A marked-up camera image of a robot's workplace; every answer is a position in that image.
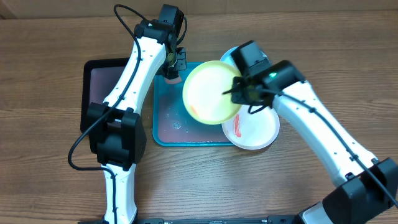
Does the black rectangular tray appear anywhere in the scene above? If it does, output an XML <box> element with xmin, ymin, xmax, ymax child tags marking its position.
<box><xmin>80</xmin><ymin>58</ymin><xmax>129</xmax><ymax>133</ymax></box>

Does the teal plastic serving tray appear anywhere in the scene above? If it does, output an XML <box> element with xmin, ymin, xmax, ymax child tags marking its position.
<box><xmin>152</xmin><ymin>75</ymin><xmax>232</xmax><ymax>147</ymax></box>

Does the light blue plate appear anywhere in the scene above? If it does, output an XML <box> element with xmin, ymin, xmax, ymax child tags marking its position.
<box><xmin>220</xmin><ymin>46</ymin><xmax>238</xmax><ymax>68</ymax></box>

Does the pink and green sponge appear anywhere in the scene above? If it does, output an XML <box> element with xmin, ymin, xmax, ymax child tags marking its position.
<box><xmin>164</xmin><ymin>77</ymin><xmax>182</xmax><ymax>85</ymax></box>

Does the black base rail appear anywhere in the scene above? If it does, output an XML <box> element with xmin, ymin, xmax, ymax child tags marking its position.
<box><xmin>77</xmin><ymin>214</ymin><xmax>302</xmax><ymax>224</ymax></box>

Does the yellow plate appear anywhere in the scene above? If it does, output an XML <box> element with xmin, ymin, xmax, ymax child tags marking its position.
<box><xmin>182</xmin><ymin>60</ymin><xmax>241</xmax><ymax>125</ymax></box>

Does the white plate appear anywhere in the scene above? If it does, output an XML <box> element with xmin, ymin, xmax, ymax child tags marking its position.
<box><xmin>221</xmin><ymin>105</ymin><xmax>280</xmax><ymax>150</ymax></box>

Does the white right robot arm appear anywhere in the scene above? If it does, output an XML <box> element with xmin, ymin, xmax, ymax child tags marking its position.
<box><xmin>224</xmin><ymin>40</ymin><xmax>397</xmax><ymax>223</ymax></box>

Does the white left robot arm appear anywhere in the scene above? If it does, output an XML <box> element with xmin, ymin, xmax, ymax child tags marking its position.
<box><xmin>82</xmin><ymin>4</ymin><xmax>187</xmax><ymax>223</ymax></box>

